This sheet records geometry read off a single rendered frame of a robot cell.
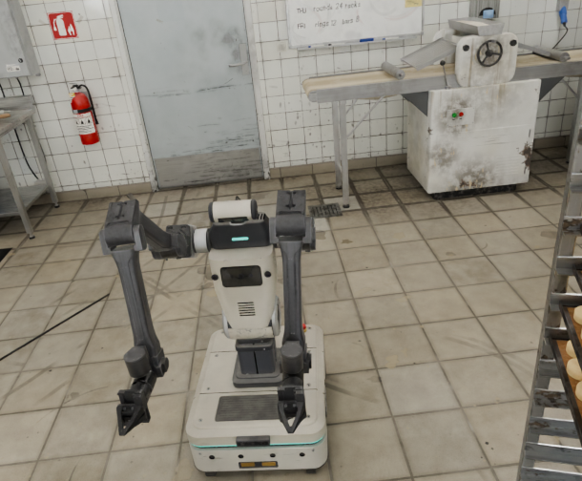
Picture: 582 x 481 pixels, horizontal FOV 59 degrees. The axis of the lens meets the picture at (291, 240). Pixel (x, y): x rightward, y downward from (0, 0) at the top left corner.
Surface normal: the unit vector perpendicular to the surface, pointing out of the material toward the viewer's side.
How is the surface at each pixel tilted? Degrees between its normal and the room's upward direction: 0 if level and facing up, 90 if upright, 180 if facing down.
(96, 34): 90
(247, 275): 90
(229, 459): 90
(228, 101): 90
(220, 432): 31
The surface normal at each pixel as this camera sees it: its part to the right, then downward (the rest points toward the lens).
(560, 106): 0.07, 0.46
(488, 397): -0.09, -0.88
